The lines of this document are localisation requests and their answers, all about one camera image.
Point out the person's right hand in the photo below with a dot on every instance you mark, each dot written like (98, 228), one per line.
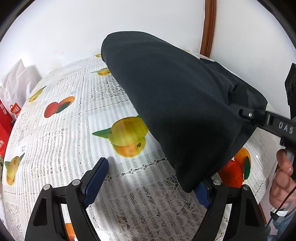
(282, 184)

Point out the fruit print lace tablecloth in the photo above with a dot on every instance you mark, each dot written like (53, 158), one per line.
(140, 198)

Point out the brown wooden door frame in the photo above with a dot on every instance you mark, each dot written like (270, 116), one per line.
(208, 27)

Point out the white Miniso plastic bag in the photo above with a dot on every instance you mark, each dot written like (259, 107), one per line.
(17, 86)

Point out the black garment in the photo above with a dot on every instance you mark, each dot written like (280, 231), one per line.
(189, 104)

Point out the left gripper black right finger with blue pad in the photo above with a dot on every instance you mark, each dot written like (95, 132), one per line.
(231, 213)

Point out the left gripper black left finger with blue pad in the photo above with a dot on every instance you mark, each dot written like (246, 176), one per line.
(46, 220)

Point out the red paper shopping bag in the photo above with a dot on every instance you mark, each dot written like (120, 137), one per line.
(6, 127)

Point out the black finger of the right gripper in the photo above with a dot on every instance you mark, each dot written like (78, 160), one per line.
(254, 117)

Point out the blue jeans leg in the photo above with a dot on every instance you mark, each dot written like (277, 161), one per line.
(280, 226)

